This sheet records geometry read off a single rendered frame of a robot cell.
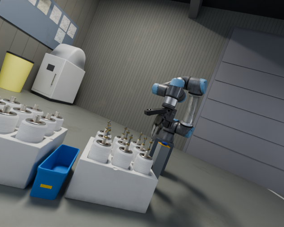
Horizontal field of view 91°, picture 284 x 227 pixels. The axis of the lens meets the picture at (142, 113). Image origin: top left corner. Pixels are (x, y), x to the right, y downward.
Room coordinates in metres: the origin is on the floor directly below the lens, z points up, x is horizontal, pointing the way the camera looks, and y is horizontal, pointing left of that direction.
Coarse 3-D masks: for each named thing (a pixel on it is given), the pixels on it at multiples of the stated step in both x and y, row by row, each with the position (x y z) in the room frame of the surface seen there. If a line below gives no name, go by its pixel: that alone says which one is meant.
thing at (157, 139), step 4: (156, 140) 1.30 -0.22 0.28; (160, 140) 1.29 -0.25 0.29; (156, 144) 1.30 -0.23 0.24; (168, 144) 1.27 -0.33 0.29; (172, 144) 1.29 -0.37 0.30; (152, 148) 1.30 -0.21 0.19; (172, 148) 1.26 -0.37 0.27; (152, 152) 1.30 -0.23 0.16; (168, 156) 1.26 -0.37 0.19; (164, 164) 1.27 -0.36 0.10; (164, 168) 1.26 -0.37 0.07
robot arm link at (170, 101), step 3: (165, 96) 0.75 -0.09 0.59; (168, 96) 0.74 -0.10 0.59; (165, 99) 0.74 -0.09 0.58; (168, 99) 0.73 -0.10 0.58; (171, 99) 0.73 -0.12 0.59; (174, 99) 0.73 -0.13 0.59; (165, 102) 0.74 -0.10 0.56; (168, 102) 0.73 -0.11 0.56; (171, 102) 0.73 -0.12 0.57; (174, 102) 0.73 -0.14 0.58; (171, 105) 0.73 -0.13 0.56; (174, 105) 0.74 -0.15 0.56
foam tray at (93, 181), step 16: (80, 160) 0.60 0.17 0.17; (80, 176) 0.61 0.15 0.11; (96, 176) 0.62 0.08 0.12; (112, 176) 0.64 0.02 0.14; (128, 176) 0.65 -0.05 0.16; (144, 176) 0.68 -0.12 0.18; (80, 192) 0.61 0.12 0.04; (96, 192) 0.63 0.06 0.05; (112, 192) 0.64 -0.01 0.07; (128, 192) 0.66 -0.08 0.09; (144, 192) 0.68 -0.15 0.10; (128, 208) 0.67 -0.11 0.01; (144, 208) 0.69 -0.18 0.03
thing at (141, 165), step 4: (136, 156) 0.76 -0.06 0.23; (140, 156) 0.72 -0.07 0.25; (136, 160) 0.73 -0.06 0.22; (140, 160) 0.71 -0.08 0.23; (144, 160) 0.70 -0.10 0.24; (148, 160) 0.71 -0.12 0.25; (152, 160) 0.73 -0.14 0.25; (136, 164) 0.72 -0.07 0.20; (140, 164) 0.70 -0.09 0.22; (144, 164) 0.70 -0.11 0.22; (148, 164) 0.71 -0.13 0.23; (136, 168) 0.71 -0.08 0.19; (140, 168) 0.70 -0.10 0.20; (144, 168) 0.70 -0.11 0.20; (148, 168) 0.71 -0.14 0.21; (140, 172) 0.70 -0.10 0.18; (144, 172) 0.70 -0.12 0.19; (148, 172) 0.72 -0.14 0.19
